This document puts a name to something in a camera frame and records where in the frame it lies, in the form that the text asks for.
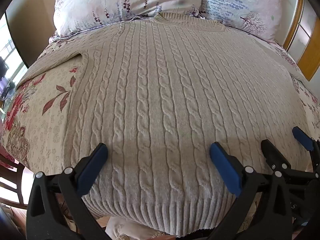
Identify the pink floral pillow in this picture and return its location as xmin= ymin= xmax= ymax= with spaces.
xmin=51 ymin=0 xmax=205 ymax=38

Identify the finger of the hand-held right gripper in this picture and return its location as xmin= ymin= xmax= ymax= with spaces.
xmin=261 ymin=139 xmax=320 ymax=180
xmin=292 ymin=126 xmax=320 ymax=173

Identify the floral bedspread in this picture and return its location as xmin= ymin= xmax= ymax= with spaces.
xmin=0 ymin=34 xmax=320 ymax=240

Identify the wooden framed white wardrobe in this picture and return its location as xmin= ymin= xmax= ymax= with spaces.
xmin=282 ymin=0 xmax=320 ymax=82

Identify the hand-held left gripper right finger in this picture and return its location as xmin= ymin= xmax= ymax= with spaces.
xmin=209 ymin=141 xmax=294 ymax=240

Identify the lavender print pillow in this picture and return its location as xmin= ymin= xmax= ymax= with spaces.
xmin=199 ymin=0 xmax=290 ymax=45

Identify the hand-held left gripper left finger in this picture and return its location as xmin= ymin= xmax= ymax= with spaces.
xmin=26 ymin=142 xmax=112 ymax=240

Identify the wooden chair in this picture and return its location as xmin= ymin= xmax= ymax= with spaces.
xmin=0 ymin=152 xmax=34 ymax=207

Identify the beige cable knit sweater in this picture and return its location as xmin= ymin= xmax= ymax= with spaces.
xmin=16 ymin=12 xmax=313 ymax=237

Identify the window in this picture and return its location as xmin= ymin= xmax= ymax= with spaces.
xmin=0 ymin=12 xmax=28 ymax=105

